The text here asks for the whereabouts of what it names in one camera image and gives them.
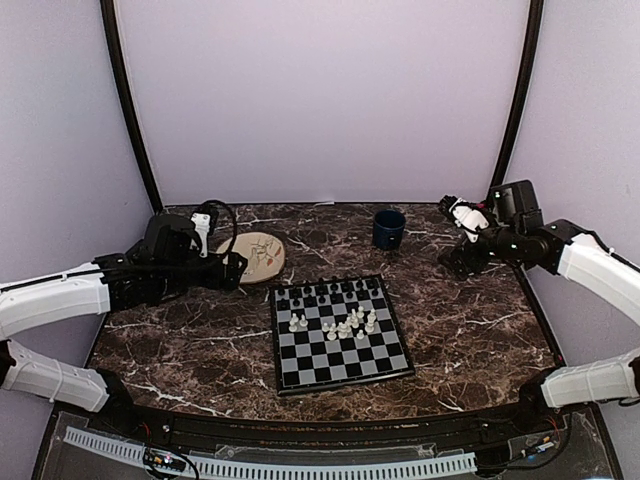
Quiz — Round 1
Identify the black right frame post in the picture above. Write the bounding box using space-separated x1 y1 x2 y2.
487 0 545 196

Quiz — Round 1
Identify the white chess queen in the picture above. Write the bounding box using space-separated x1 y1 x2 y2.
365 309 377 334

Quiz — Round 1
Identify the small green circuit board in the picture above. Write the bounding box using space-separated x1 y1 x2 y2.
143 449 187 472

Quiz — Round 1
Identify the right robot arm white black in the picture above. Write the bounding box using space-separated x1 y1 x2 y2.
495 219 639 434

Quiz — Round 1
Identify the black and white chessboard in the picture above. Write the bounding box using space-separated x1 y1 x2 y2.
269 274 415 396

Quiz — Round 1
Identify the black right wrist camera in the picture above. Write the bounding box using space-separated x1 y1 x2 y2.
489 180 544 235

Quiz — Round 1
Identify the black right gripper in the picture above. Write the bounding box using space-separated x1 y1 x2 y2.
438 213 522 281

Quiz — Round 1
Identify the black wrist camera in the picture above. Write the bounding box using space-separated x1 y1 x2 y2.
489 180 544 235
141 214 202 264

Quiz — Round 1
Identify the blue enamel mug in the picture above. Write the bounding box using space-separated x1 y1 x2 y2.
372 209 406 251

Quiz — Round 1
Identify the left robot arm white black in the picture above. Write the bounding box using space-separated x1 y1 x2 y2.
1 211 248 436

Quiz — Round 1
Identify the cream plate with bird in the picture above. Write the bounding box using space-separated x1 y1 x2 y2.
233 231 285 285

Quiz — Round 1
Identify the black front rail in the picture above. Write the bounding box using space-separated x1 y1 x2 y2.
134 406 522 447

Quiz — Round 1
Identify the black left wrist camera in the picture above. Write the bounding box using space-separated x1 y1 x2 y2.
141 214 202 264

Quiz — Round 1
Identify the black left frame post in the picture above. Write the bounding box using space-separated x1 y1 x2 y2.
99 0 164 213

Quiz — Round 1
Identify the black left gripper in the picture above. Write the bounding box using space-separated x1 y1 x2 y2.
156 250 247 298

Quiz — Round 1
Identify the white slotted cable duct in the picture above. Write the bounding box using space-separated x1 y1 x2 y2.
63 427 478 479

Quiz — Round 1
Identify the black frame post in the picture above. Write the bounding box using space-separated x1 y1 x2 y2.
99 0 164 213
487 0 545 196

